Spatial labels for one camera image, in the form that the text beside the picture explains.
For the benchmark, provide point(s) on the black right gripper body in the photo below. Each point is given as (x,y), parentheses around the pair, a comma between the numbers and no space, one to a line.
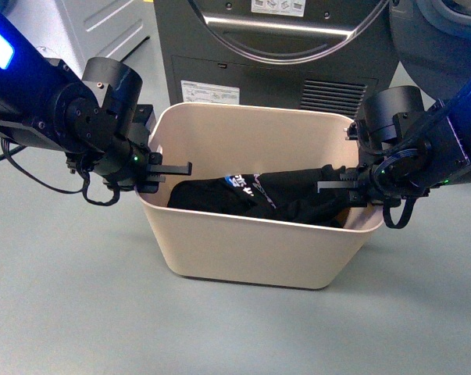
(389,161)

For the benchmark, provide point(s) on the black printed garment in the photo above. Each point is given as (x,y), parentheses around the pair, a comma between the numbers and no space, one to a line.
(290,196)

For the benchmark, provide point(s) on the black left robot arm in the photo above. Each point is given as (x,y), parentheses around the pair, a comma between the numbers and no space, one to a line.
(95,119)

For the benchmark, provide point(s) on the beige plastic laundry hamper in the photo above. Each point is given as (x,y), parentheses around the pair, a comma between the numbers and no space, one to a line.
(222,140)

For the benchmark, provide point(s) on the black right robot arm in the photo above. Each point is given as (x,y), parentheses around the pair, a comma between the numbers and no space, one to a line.
(446,125)

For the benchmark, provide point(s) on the white washing machine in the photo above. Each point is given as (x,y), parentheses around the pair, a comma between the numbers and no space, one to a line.
(77,30)

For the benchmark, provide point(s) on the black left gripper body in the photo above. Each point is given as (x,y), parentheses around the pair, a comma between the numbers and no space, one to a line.
(125,165)

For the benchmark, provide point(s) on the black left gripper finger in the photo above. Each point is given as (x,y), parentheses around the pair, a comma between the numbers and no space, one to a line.
(157,172)

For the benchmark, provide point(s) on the grey round dryer door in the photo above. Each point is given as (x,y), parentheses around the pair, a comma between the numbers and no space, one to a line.
(433,42)

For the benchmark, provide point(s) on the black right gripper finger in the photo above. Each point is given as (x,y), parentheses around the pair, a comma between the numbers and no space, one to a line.
(346,181)

